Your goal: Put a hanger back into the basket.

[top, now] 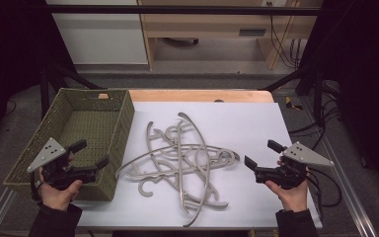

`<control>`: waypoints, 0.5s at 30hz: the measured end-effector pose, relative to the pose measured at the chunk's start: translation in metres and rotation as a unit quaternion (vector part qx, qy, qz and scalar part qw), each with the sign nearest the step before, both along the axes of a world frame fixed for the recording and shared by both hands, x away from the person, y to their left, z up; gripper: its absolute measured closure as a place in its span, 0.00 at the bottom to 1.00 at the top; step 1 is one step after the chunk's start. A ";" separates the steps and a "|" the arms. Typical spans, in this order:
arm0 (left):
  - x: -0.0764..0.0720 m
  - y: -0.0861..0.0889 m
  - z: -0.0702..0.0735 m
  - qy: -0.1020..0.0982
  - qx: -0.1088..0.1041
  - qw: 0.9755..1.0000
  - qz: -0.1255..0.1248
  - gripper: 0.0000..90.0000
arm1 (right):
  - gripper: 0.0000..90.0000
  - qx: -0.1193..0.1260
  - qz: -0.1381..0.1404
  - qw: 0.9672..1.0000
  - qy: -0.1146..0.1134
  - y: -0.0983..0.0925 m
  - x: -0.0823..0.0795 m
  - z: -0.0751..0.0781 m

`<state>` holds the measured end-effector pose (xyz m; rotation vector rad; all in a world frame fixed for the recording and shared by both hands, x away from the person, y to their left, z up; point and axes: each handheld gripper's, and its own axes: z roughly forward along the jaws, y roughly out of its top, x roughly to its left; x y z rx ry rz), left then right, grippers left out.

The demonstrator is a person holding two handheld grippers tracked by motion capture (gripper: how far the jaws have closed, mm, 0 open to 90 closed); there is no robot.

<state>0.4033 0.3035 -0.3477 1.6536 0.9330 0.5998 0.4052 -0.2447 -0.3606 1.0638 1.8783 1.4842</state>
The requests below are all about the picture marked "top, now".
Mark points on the green woven basket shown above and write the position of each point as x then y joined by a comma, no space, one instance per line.
89,126

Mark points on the person's right hand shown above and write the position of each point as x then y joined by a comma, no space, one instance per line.
292,198

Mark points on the person's left hand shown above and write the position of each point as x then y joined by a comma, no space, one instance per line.
59,198

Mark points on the white cabinet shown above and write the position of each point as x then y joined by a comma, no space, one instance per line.
102,36

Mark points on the yellow and black tool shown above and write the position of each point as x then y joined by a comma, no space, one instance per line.
290,103

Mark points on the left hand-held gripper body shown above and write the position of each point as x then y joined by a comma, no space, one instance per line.
51,153

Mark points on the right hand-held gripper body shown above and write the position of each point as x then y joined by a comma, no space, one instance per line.
304,156

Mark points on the black horizontal frame bar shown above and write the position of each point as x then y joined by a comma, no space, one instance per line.
177,10

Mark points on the black metal stand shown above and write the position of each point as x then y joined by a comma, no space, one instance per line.
44,92
317,95

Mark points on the light wooden desk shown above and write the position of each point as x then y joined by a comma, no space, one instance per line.
204,24

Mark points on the black curtain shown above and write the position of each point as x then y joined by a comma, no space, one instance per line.
368,65
10,49

